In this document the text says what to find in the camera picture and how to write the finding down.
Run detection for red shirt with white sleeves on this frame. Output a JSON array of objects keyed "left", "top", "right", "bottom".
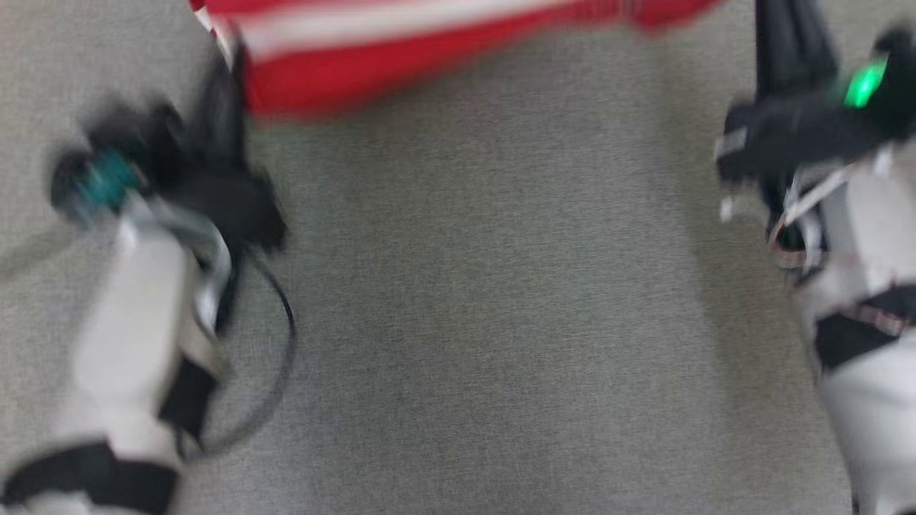
[{"left": 187, "top": 0, "right": 723, "bottom": 119}]

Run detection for white red right arm wires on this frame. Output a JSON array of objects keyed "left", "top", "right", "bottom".
[{"left": 719, "top": 161, "right": 916, "bottom": 337}]

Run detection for grey fabric sofa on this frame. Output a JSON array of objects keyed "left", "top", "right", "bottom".
[{"left": 0, "top": 0, "right": 916, "bottom": 515}]

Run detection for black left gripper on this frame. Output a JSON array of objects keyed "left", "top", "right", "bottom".
[{"left": 154, "top": 43, "right": 288, "bottom": 252}]

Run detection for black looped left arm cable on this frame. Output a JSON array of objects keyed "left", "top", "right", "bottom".
[{"left": 179, "top": 247, "right": 298, "bottom": 458}]

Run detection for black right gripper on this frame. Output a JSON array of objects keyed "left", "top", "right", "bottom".
[{"left": 714, "top": 0, "right": 888, "bottom": 188}]

